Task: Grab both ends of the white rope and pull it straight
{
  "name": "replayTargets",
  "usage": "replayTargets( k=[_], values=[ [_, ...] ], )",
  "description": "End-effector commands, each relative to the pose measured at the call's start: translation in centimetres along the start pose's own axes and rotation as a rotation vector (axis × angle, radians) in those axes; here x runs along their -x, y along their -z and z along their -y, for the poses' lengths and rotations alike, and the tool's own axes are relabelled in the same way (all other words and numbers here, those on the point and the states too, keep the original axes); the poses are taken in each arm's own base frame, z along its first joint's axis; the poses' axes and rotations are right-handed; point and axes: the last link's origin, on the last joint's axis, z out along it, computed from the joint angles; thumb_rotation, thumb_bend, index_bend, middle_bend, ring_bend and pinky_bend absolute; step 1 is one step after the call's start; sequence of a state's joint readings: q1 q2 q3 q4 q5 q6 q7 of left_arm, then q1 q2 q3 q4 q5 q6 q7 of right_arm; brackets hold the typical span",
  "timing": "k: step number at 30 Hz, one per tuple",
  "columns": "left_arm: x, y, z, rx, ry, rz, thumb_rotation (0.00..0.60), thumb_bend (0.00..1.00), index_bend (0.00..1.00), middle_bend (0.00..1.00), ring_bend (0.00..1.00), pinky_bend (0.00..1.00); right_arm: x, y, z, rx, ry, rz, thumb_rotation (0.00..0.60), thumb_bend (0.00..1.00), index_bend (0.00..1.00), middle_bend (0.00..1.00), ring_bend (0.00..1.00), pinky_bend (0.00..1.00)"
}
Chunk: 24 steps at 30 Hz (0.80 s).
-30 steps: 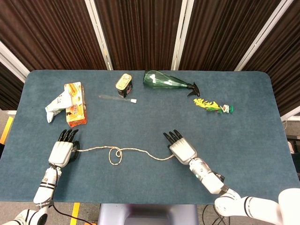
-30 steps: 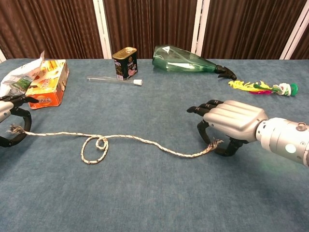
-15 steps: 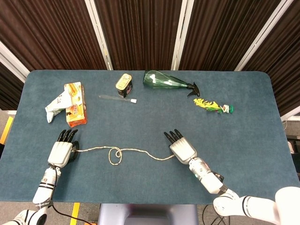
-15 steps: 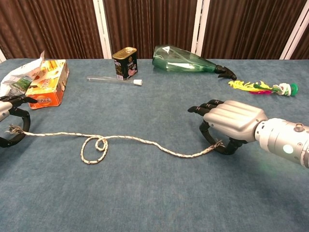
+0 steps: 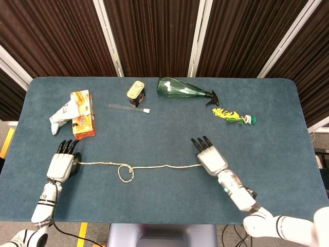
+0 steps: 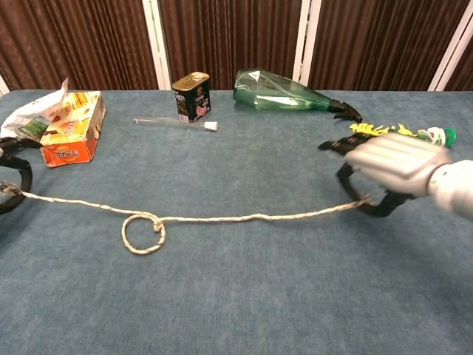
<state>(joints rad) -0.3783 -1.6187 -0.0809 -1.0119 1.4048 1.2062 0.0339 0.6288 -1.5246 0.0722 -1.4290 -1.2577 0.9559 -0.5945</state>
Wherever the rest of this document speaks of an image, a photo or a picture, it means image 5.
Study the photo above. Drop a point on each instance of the black equipment box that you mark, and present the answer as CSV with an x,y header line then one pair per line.
x,y
322,169

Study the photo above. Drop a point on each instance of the green plastic spray bottle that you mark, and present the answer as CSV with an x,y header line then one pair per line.
x,y
177,88

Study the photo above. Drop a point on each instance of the yellow green feather shuttlecock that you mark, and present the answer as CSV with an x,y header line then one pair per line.
x,y
231,116

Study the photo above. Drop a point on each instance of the yellow floor tape strip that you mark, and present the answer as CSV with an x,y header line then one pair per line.
x,y
7,140
82,235

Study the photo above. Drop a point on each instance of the clear test tube white cap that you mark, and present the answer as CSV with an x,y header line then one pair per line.
x,y
146,111

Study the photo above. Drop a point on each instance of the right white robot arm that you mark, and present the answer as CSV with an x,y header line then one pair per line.
x,y
257,208

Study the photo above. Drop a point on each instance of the yellow and black tin can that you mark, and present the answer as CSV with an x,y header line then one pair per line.
x,y
136,92

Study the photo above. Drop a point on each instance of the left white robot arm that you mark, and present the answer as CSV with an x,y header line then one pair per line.
x,y
45,203

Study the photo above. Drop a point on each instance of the orange cardboard box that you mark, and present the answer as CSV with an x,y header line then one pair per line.
x,y
84,123

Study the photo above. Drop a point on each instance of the white partition post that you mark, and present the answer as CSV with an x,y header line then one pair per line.
x,y
199,43
13,68
282,46
110,43
318,126

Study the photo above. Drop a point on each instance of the blue felt table mat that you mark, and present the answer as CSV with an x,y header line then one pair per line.
x,y
164,136

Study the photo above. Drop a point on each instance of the right black-fingered white robot hand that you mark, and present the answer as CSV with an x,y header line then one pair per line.
x,y
212,162

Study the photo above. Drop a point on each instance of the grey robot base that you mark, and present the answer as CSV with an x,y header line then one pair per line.
x,y
162,235

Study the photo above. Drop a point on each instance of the left black-fingered white robot hand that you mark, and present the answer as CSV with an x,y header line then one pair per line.
x,y
60,167

